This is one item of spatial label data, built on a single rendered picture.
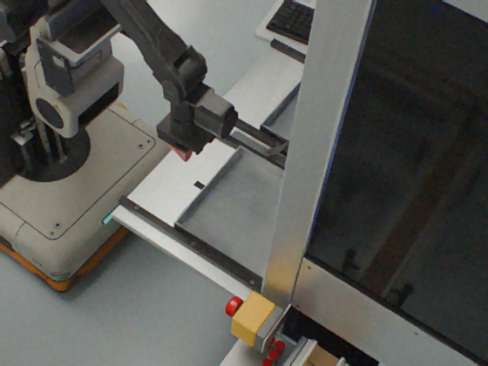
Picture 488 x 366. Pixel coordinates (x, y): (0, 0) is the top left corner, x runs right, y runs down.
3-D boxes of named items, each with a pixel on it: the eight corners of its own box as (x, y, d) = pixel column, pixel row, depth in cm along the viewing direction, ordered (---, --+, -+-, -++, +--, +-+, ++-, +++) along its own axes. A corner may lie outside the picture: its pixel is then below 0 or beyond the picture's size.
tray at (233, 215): (363, 225, 165) (366, 217, 162) (305, 312, 152) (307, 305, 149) (239, 153, 174) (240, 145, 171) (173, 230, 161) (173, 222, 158)
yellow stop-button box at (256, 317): (281, 325, 142) (285, 309, 136) (260, 353, 138) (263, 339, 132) (248, 304, 144) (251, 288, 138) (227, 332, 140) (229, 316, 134)
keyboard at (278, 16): (410, 50, 209) (412, 44, 207) (394, 81, 201) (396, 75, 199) (285, 0, 216) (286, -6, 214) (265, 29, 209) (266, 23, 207)
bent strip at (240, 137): (284, 158, 174) (287, 142, 169) (278, 166, 173) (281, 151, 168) (235, 130, 178) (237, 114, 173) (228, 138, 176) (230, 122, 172)
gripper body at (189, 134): (197, 158, 139) (197, 133, 132) (155, 132, 141) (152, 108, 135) (217, 136, 142) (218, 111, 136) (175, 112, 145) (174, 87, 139)
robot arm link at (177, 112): (181, 72, 133) (163, 91, 130) (213, 89, 131) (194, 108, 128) (182, 98, 139) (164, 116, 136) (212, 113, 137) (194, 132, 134)
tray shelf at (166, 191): (434, 125, 186) (437, 120, 184) (290, 335, 151) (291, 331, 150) (278, 42, 199) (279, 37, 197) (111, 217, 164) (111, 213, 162)
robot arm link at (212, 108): (190, 47, 128) (160, 77, 124) (244, 75, 125) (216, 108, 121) (193, 90, 138) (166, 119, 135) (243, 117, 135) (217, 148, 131)
